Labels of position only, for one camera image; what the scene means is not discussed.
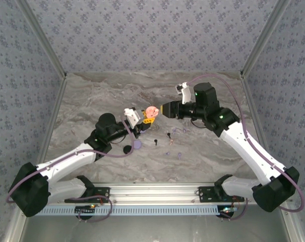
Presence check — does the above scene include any round pink earbud case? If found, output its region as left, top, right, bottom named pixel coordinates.
left=145, top=105, right=160, bottom=119

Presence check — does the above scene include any small black controller board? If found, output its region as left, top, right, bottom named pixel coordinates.
left=219, top=206, right=236, bottom=219
left=75, top=205, right=96, bottom=215

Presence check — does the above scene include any grey metal sheet panel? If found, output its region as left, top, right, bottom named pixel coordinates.
left=20, top=209, right=298, bottom=242

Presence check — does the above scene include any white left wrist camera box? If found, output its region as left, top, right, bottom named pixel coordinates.
left=124, top=107, right=146, bottom=127

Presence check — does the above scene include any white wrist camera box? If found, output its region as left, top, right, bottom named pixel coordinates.
left=175, top=81, right=194, bottom=105
left=124, top=107, right=146, bottom=127

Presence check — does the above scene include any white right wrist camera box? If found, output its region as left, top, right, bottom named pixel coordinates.
left=175, top=81, right=194, bottom=105

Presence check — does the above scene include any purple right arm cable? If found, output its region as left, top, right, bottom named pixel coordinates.
left=189, top=74, right=305, bottom=222

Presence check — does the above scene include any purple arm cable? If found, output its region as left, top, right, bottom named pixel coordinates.
left=189, top=74, right=305, bottom=222
left=6, top=116, right=138, bottom=223

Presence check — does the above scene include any aluminium mounting rail beam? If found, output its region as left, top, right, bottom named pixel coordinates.
left=47, top=183, right=293, bottom=205

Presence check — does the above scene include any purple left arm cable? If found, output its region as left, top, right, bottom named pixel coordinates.
left=6, top=116, right=138, bottom=223

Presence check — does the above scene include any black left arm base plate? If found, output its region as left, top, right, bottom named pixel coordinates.
left=64, top=187, right=110, bottom=204

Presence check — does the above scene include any aluminium corner post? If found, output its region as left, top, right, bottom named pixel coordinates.
left=239, top=0, right=293, bottom=79
left=15, top=0, right=68, bottom=79

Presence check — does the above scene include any light blue slotted cable duct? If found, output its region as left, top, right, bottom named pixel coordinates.
left=37, top=204, right=222, bottom=216

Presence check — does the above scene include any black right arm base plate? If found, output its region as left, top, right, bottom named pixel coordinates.
left=198, top=186, right=245, bottom=203

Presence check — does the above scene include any aluminium frame bar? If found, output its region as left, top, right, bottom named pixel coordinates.
left=280, top=203, right=305, bottom=242
left=2, top=214, right=29, bottom=242

